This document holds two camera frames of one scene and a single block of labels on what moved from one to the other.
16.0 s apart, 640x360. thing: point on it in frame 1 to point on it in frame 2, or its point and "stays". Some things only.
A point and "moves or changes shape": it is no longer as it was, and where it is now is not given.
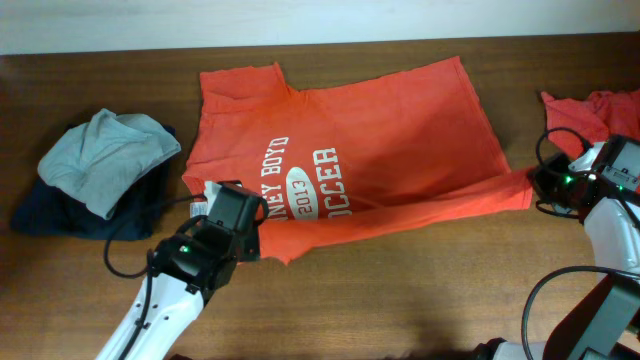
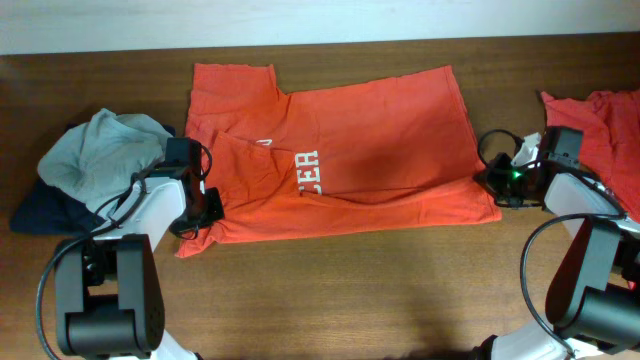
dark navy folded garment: (46, 209) stays
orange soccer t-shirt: (348, 163) moves or changes shape
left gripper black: (254, 245) to (214, 213)
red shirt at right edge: (597, 117) stays
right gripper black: (541, 176) to (490, 179)
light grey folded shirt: (97, 162) stays
